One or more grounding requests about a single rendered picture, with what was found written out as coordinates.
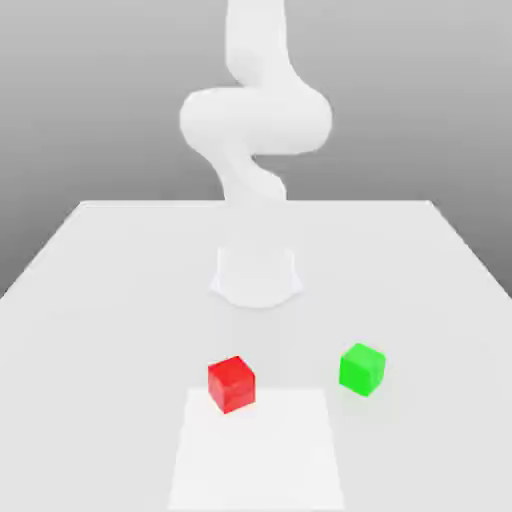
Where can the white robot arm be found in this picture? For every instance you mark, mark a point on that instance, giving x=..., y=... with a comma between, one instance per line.
x=256, y=120

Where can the small red cube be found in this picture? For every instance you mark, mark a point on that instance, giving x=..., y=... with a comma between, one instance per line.
x=231, y=384

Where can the small green cube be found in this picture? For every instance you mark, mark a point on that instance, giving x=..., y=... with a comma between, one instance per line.
x=361, y=370

